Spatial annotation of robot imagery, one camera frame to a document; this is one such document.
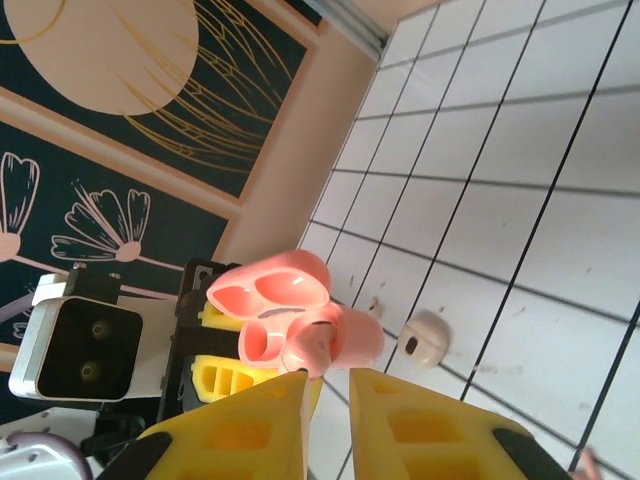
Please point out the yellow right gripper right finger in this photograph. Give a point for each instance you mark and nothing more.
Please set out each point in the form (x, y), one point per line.
(425, 440)

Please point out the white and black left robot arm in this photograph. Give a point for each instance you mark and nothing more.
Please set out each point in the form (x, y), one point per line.
(30, 460)

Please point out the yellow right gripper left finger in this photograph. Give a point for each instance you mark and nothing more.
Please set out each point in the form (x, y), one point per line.
(240, 440)

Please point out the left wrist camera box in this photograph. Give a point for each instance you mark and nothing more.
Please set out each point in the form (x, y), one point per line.
(85, 345)

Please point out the aluminium corner post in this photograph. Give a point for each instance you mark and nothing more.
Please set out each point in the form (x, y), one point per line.
(350, 22)

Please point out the pink earbud charging case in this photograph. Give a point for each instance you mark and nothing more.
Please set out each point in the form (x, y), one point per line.
(270, 287)

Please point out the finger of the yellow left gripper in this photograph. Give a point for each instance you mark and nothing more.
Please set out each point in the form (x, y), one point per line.
(215, 319)
(220, 380)

